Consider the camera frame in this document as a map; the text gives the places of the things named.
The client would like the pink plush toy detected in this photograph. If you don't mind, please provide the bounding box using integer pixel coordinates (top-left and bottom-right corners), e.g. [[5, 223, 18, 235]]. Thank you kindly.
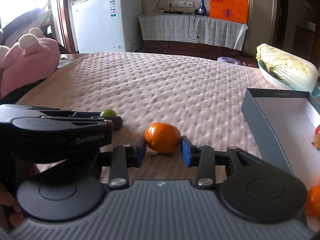
[[0, 27, 61, 99]]

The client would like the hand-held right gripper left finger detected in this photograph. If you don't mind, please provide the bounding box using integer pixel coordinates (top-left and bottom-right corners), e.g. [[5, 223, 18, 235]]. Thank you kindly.
[[108, 136, 147, 190]]

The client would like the white chest freezer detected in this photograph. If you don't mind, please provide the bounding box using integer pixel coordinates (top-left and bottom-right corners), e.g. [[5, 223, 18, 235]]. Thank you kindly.
[[71, 0, 142, 54]]

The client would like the mandarin orange with twig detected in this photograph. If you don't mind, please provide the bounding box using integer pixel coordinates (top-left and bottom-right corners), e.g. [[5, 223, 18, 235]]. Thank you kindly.
[[145, 122, 181, 158]]

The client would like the orange paper bag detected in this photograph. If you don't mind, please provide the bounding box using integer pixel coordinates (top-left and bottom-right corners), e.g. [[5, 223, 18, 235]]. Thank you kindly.
[[209, 0, 249, 23]]

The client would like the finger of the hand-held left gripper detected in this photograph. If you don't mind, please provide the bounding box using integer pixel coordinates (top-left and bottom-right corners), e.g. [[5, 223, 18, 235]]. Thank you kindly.
[[27, 108, 102, 117], [41, 117, 123, 131]]

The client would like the person's left hand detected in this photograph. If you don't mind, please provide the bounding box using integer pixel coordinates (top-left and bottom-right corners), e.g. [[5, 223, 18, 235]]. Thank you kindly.
[[0, 184, 25, 228]]

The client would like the bright window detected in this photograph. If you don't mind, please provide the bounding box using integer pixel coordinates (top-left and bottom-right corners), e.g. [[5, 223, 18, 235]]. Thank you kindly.
[[0, 0, 57, 40]]

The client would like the large mandarin orange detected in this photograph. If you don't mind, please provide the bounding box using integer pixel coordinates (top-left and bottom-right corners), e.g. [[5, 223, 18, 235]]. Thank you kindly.
[[304, 184, 320, 217]]

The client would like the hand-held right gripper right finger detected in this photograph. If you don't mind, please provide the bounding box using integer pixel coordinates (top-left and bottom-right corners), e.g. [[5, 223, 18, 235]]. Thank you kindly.
[[180, 135, 263, 190]]

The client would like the dark wooden cabinet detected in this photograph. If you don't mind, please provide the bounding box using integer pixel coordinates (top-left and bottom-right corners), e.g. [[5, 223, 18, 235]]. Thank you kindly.
[[143, 39, 250, 60]]

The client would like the small dark green plum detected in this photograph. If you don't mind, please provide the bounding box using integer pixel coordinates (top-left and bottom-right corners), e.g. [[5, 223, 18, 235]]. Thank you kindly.
[[99, 108, 117, 117]]

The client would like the white bowl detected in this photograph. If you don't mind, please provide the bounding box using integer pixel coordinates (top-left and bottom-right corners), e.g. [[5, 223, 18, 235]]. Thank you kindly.
[[258, 59, 320, 97]]

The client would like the grey cardboard box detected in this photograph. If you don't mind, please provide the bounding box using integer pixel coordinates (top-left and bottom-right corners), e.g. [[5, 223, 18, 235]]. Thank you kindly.
[[241, 88, 320, 230]]

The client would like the napa cabbage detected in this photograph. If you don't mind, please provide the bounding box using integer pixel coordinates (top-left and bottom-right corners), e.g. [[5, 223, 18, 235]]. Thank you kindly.
[[256, 43, 319, 93]]

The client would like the white lace cloth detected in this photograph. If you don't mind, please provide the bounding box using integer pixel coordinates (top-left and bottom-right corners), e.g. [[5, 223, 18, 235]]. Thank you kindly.
[[139, 14, 248, 50]]

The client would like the purple plastic item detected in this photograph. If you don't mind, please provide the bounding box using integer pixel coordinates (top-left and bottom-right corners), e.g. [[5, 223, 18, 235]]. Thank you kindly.
[[217, 56, 247, 66]]

